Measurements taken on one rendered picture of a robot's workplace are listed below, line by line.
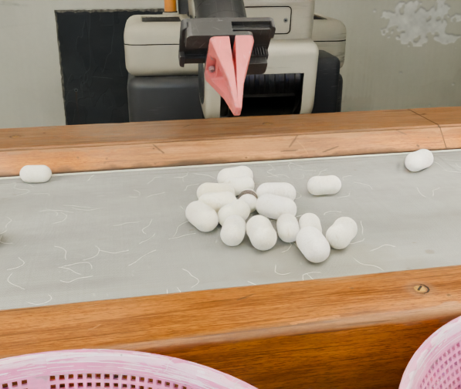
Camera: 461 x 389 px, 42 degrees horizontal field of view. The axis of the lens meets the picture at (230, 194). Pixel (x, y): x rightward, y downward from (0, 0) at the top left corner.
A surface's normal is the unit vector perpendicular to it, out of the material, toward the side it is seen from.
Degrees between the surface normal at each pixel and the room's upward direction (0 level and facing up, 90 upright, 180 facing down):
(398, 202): 0
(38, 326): 0
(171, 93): 90
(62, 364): 75
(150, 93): 90
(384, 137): 45
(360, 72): 90
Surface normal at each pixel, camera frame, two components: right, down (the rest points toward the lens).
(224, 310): 0.00, -0.93
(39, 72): 0.14, 0.36
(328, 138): 0.13, -0.39
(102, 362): -0.07, 0.12
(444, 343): 0.65, 0.03
